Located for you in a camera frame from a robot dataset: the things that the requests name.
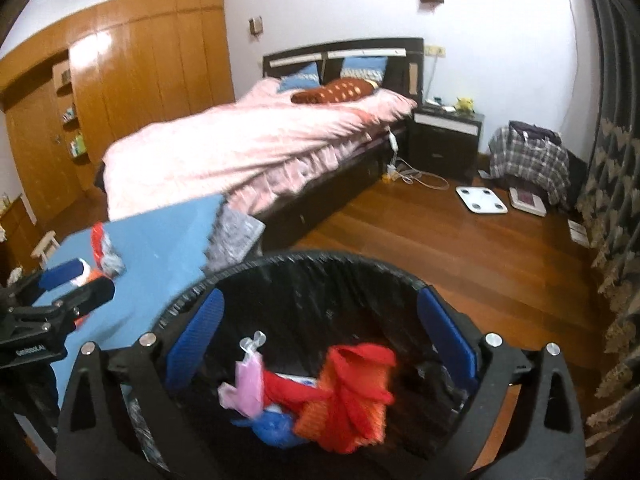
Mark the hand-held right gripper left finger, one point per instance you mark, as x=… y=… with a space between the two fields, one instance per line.
x=197 y=330

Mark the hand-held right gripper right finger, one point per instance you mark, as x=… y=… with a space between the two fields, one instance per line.
x=447 y=335

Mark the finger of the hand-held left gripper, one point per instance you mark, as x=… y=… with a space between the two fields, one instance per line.
x=92 y=292
x=62 y=272

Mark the pink wad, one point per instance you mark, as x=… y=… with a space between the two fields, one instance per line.
x=247 y=380

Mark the red cloth strips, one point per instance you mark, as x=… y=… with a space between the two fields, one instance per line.
x=360 y=357

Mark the trash bin with black liner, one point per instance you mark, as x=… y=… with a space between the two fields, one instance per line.
x=310 y=300

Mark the white stool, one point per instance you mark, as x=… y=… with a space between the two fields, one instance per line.
x=46 y=247

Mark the grey knit cloth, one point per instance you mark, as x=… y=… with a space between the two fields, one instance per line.
x=112 y=263

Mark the red garment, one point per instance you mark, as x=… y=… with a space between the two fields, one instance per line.
x=98 y=240

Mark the wooden dresser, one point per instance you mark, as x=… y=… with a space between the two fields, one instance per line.
x=15 y=230

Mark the blue table mat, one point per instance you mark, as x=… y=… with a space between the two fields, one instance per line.
x=150 y=245

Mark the grey patterned cloth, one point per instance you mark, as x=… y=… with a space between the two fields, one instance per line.
x=232 y=235

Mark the black cloth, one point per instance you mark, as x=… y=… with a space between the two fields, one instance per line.
x=99 y=177

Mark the blue plastic bag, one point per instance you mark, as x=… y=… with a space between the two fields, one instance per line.
x=272 y=425

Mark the small shelf bottles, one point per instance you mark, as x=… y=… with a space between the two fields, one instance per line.
x=76 y=145

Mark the white bathroom scale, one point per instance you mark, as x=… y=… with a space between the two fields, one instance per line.
x=481 y=200

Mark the pink-faced bathroom scale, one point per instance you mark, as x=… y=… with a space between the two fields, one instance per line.
x=527 y=201

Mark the white booklet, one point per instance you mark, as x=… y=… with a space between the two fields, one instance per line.
x=578 y=232

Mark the dark wooden bed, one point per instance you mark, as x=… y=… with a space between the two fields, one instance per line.
x=350 y=185

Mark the pink bed blanket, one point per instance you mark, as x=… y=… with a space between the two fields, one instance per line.
x=225 y=150

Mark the dark nightstand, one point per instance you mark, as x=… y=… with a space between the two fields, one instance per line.
x=442 y=150

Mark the plaid bag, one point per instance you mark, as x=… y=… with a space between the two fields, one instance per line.
x=530 y=160

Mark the wooden wardrobe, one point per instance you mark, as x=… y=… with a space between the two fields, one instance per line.
x=150 y=60

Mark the yellow plush toy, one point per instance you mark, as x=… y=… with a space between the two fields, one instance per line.
x=464 y=105

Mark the dark patterned curtain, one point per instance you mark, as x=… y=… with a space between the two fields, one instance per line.
x=615 y=160

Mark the red-brown dotted pillow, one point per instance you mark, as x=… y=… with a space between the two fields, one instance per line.
x=335 y=91

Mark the blue pillow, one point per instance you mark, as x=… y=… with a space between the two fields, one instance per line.
x=365 y=67
x=300 y=77

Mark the wall socket strip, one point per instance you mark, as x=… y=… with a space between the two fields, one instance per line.
x=434 y=50

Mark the wall switch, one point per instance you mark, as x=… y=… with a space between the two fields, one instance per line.
x=256 y=25

